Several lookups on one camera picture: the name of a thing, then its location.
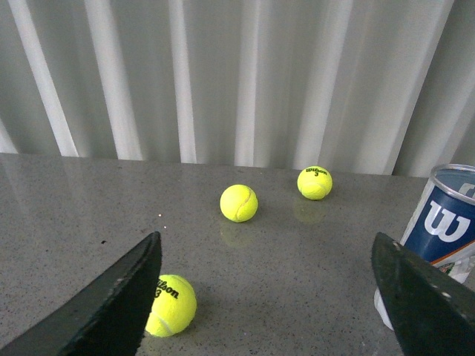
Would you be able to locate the Wilson tennis ball can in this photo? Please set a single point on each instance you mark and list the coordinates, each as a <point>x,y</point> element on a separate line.
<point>441,229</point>

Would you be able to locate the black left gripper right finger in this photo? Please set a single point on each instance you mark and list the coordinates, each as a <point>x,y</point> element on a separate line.
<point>430,312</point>

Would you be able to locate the tennis ball far left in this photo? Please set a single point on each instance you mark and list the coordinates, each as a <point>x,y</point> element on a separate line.
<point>174,306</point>

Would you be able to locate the plain yellow tennis ball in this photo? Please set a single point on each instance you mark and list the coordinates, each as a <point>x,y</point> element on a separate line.
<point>238,203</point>

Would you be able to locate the white pleated curtain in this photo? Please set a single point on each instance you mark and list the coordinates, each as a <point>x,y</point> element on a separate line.
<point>374,87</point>

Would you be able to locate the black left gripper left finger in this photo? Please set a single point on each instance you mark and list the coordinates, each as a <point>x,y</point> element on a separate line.
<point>107,317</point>

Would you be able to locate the Wilson 3 tennis ball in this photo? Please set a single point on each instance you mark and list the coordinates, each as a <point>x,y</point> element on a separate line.
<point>315,182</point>

